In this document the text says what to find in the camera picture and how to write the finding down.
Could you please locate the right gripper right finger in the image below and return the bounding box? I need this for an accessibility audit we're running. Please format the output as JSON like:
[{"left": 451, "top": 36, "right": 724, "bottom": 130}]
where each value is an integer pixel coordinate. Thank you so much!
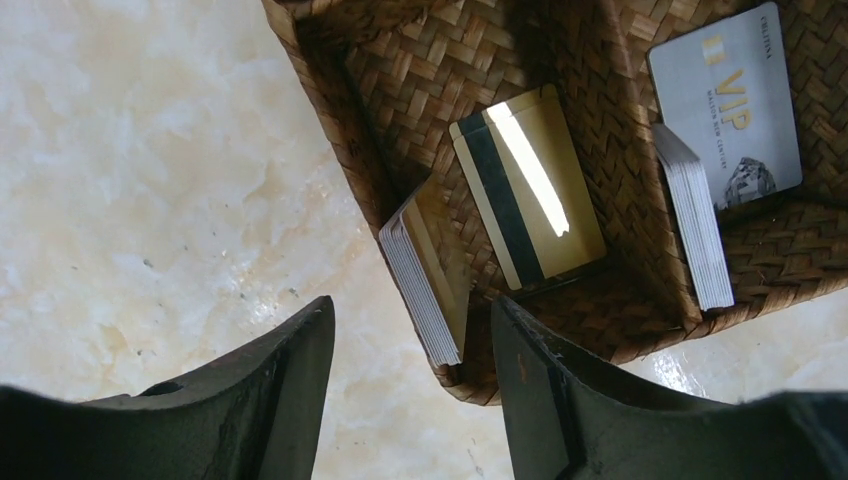
[{"left": 491, "top": 297, "right": 847, "bottom": 479}]

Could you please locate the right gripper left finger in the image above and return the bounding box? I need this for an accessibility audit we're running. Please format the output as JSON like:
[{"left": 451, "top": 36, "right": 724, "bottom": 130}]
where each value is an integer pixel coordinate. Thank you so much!
[{"left": 1, "top": 296, "right": 336, "bottom": 479}]

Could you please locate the gold card stack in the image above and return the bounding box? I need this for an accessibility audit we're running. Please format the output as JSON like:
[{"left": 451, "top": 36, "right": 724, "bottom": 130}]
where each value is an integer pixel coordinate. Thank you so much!
[{"left": 378, "top": 175, "right": 471, "bottom": 367}]

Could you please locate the silver card stack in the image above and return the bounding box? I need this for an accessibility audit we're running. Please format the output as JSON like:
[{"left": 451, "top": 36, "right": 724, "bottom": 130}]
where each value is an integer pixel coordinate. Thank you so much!
[{"left": 651, "top": 123, "right": 735, "bottom": 311}]

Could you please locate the silver VIP card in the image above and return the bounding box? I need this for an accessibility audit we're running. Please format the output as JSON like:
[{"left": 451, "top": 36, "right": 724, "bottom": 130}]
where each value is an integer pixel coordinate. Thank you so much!
[{"left": 648, "top": 1, "right": 803, "bottom": 210}]

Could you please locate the woven wicker divided basket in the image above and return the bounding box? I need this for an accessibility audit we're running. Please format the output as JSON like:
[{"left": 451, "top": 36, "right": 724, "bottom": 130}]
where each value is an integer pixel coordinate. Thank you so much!
[{"left": 264, "top": 1, "right": 847, "bottom": 405}]

